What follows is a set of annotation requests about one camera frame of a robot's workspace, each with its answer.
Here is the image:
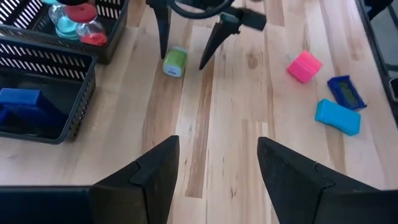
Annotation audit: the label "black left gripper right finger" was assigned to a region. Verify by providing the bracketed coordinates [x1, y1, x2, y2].
[256, 136, 382, 224]

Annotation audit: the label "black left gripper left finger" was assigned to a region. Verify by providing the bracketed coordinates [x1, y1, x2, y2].
[89, 134, 181, 224]

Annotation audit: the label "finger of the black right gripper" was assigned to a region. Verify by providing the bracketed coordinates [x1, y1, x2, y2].
[198, 14, 241, 71]
[154, 4, 172, 60]

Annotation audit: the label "green USB charger cube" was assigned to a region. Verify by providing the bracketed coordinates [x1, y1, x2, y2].
[162, 46, 188, 78]

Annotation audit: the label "pink USB charger cube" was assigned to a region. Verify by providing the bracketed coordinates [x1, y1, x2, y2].
[286, 50, 323, 84]

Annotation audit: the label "red sand hourglass black caps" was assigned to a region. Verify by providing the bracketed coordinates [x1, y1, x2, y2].
[57, 0, 109, 47]

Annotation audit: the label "teal plastic box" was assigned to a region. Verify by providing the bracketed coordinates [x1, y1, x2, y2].
[314, 98, 361, 136]

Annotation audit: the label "black slotted plastic basket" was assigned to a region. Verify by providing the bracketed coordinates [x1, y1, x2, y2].
[0, 0, 131, 65]
[0, 35, 98, 145]

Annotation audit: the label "navy box with clear window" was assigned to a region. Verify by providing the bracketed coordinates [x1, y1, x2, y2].
[326, 75, 368, 110]

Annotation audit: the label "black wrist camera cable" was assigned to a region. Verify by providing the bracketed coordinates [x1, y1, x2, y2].
[169, 0, 236, 20]

